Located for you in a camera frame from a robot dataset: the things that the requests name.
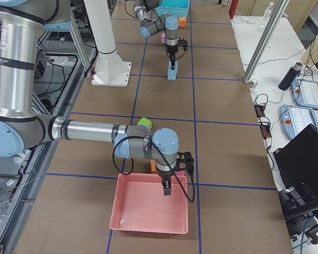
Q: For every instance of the clear plastic bottle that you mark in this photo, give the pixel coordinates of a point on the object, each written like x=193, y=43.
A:
x=268, y=11

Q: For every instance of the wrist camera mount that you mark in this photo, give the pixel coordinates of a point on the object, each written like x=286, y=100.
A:
x=182, y=42
x=185, y=162

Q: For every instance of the pink plastic tray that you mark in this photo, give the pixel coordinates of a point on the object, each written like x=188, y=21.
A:
x=141, y=206

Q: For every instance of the black usb hub left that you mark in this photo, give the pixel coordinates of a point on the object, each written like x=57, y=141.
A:
x=259, y=109

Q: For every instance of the orange foam block left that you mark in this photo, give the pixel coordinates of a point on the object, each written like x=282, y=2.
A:
x=182, y=22

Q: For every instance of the light blue foam block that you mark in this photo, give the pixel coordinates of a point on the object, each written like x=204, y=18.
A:
x=171, y=74
x=173, y=67

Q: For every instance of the lilac pink foam block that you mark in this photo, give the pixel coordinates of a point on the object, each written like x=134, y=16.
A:
x=163, y=38

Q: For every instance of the white pedestal base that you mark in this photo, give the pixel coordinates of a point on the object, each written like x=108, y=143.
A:
x=110, y=69

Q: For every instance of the teach pendant far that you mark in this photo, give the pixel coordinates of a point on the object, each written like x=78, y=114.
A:
x=305, y=92

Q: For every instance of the black monitor stand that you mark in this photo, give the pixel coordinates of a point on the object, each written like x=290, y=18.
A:
x=293, y=205

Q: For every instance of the teach pendant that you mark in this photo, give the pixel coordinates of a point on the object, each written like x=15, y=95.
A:
x=305, y=92
x=295, y=118

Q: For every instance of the pink foam block far right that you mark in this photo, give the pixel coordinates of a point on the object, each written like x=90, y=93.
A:
x=180, y=173

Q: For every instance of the green foam block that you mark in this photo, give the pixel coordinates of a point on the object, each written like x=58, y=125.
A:
x=145, y=122

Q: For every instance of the orange foam block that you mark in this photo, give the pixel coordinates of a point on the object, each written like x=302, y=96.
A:
x=182, y=22
x=153, y=167

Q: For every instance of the black monitor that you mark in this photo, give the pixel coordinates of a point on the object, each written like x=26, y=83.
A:
x=298, y=160

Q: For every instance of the teach pendant near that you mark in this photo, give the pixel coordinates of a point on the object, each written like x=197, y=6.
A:
x=295, y=118

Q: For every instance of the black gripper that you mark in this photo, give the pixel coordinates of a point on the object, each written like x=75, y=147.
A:
x=171, y=49
x=164, y=175

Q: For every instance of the black usb hub right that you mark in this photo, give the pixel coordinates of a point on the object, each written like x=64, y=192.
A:
x=265, y=131

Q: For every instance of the black water bottle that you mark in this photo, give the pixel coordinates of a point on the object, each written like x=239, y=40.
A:
x=290, y=76

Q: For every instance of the orange foam block right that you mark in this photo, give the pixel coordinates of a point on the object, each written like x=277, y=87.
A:
x=153, y=167

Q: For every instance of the aluminium frame post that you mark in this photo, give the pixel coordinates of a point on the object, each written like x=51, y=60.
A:
x=265, y=38

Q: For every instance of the blue plastic tray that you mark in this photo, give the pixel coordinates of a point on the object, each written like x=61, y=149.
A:
x=177, y=8

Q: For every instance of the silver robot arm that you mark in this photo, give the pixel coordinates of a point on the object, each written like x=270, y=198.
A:
x=151, y=24
x=21, y=128

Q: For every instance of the black usb hub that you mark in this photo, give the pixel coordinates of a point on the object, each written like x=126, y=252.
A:
x=265, y=131
x=259, y=109

